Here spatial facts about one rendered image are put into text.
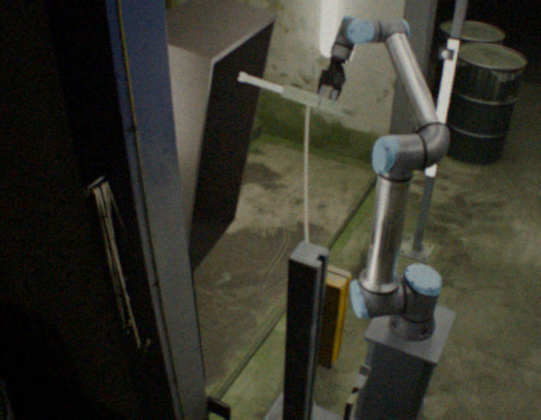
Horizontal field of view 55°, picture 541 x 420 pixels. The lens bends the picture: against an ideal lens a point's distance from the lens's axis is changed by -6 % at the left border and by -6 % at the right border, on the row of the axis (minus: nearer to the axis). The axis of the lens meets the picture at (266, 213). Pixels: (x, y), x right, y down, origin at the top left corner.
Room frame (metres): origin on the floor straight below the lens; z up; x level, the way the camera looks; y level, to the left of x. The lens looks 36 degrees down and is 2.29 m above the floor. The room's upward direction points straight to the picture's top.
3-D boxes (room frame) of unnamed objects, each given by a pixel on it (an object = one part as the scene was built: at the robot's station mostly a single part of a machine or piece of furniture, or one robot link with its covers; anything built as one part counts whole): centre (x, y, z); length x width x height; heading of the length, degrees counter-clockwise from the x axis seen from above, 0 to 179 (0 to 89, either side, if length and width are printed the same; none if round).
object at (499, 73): (4.03, -1.77, 0.44); 0.59 x 0.58 x 0.89; 166
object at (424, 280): (1.49, -0.58, 0.83); 0.17 x 0.15 x 0.18; 98
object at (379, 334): (1.49, -0.59, 0.32); 0.31 x 0.31 x 0.64; 61
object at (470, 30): (4.68, -1.84, 0.86); 0.54 x 0.54 x 0.01
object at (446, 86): (2.68, -0.97, 1.02); 0.06 x 0.02 x 0.83; 61
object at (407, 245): (2.71, -0.98, 0.01); 0.20 x 0.20 x 0.01; 61
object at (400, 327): (1.49, -0.59, 0.69); 0.19 x 0.19 x 0.10
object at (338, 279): (0.81, -0.11, 1.42); 0.12 x 0.06 x 0.26; 61
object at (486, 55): (4.04, -1.77, 0.86); 0.54 x 0.54 x 0.01
